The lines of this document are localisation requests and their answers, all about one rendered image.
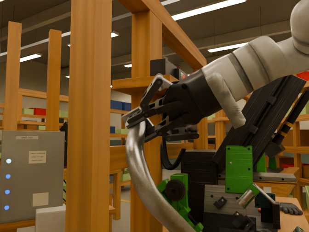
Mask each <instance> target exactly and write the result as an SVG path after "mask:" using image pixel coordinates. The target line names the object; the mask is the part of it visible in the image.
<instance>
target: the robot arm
mask: <svg viewBox="0 0 309 232"><path fill-rule="evenodd" d="M290 24H291V31H292V37H290V38H289V39H286V40H284V41H280V42H277V43H275V41H274V40H273V39H271V38H270V37H267V36H261V37H258V38H256V39H254V40H252V41H250V42H248V43H247V44H245V45H243V46H242V47H240V48H238V49H236V50H235V51H233V52H232V53H229V54H227V55H225V56H223V57H220V58H218V59H216V60H214V61H213V62H211V63H209V64H207V65H206V66H204V67H202V68H201V69H199V70H197V71H196V72H194V73H192V74H190V75H189V76H187V77H185V78H183V79H182V80H180V81H173V82H170V81H168V80H166V79H165V78H163V75H162V74H161V73H158V74H157V75H156V76H155V77H154V79H153V80H152V82H151V84H150V85H149V87H148V88H147V90H146V91H145V93H144V94H143V96H142V97H141V102H140V106H141V108H142V109H141V110H139V111H137V112H135V113H133V114H131V115H130V116H129V117H128V119H127V121H126V127H127V128H128V129H129V128H131V127H133V126H135V125H137V124H139V123H141V122H142V121H144V120H145V118H148V117H151V116H154V115H156V114H158V115H160V114H162V113H166V114H167V115H168V116H167V117H166V118H165V119H164V120H163V121H161V122H160V123H159V124H158V125H157V126H155V125H154V126H152V127H150V128H149V129H147V130H146V133H145V141H144V142H145V143H147V142H149V141H150V140H152V139H154V138H156V137H158V136H162V137H164V138H165V139H166V141H168V142H170V141H180V140H189V139H197V138H199V132H198V128H197V124H198V123H199V122H200V121H201V119H203V118H204V117H208V116H210V115H212V114H214V113H216V112H218V111H220V110H222V109H223V111H224V112H225V114H226V116H227V117H228V119H229V121H230V122H231V124H232V126H233V127H234V129H237V128H239V127H241V126H243V125H244V124H245V122H246V119H245V117H244V116H243V114H242V112H241V110H240V109H239V107H238V105H237V103H236V102H237V101H239V100H241V99H242V98H244V97H245V96H247V95H248V94H250V93H251V92H253V91H255V90H257V89H259V88H261V87H263V86H265V85H267V84H269V83H270V82H272V81H274V80H275V79H277V78H280V77H284V76H288V75H293V74H296V73H299V72H303V71H306V70H309V0H301V1H299V2H298V3H297V4H296V5H295V7H294V8H293V11H292V13H291V18H290ZM165 88H167V91H166V93H165V95H164V97H162V98H160V99H158V100H156V101H155V102H153V103H150V101H151V99H152V98H153V97H154V95H155V94H156V92H157V91H162V90H163V89H165ZM149 103H150V104H149ZM180 124H187V126H186V127H183V128H176V127H177V126H178V125H180Z"/></svg>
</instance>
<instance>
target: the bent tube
mask: <svg viewBox="0 0 309 232"><path fill-rule="evenodd" d="M139 110H141V108H140V107H137V108H135V109H133V110H131V111H129V112H128V113H126V114H124V115H123V116H122V117H121V118H122V120H123V121H124V122H125V123H126V121H127V119H128V117H129V116H130V115H131V114H133V113H135V112H137V111H139ZM152 126H153V124H152V122H151V121H150V120H149V119H148V118H145V120H144V121H142V122H141V123H139V124H137V125H135V126H133V127H131V128H129V131H128V136H127V140H126V163H127V167H128V171H129V174H130V177H131V180H132V183H133V185H134V187H135V189H136V191H137V193H138V195H139V197H140V199H141V201H142V202H143V204H144V205H145V207H146V208H147V209H148V211H149V212H150V213H151V214H152V215H153V216H154V217H155V218H156V219H157V220H158V221H159V222H160V223H161V224H162V225H163V226H164V227H165V228H166V229H167V230H168V231H169V232H196V231H195V230H194V229H193V228H192V226H191V225H190V224H189V223H188V222H187V221H186V220H185V219H184V218H183V217H182V216H181V215H180V214H179V213H178V212H177V211H176V210H175V209H174V208H173V207H172V206H171V205H170V204H169V203H168V202H167V201H166V200H165V198H164V197H163V196H162V194H161V193H160V191H159V189H158V188H157V186H156V184H155V182H154V180H153V178H152V176H151V173H150V171H149V168H148V165H147V162H146V158H145V153H144V141H145V133H146V130H147V129H149V128H150V127H152Z"/></svg>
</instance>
